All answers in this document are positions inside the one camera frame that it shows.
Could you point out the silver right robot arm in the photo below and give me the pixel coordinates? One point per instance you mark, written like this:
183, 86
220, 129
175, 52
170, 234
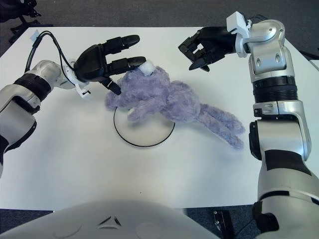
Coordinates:
276, 119

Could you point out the purple plush bunny doll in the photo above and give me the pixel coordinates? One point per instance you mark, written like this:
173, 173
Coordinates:
162, 97

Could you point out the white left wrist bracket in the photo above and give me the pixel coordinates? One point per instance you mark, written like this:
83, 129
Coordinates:
82, 92

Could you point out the white neighbouring table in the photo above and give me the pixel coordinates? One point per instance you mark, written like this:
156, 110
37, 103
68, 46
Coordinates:
315, 65

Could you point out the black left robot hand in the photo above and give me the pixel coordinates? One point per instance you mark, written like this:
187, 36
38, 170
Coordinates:
92, 64

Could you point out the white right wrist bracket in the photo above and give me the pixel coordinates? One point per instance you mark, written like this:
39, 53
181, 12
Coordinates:
236, 22

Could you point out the black office chair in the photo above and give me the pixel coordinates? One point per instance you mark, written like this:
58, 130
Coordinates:
22, 17

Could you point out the black table bracket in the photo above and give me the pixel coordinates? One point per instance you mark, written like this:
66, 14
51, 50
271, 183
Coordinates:
224, 221

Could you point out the grey robot torso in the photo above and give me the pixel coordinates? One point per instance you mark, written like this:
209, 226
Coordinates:
99, 221

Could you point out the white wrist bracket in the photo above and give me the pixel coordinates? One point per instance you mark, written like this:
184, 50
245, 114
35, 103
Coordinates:
82, 92
236, 22

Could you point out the white plate black rim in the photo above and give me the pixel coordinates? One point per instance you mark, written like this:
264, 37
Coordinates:
144, 134

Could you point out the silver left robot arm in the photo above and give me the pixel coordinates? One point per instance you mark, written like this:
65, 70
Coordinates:
22, 94

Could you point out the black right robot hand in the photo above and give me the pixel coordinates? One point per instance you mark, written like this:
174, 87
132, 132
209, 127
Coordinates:
216, 39

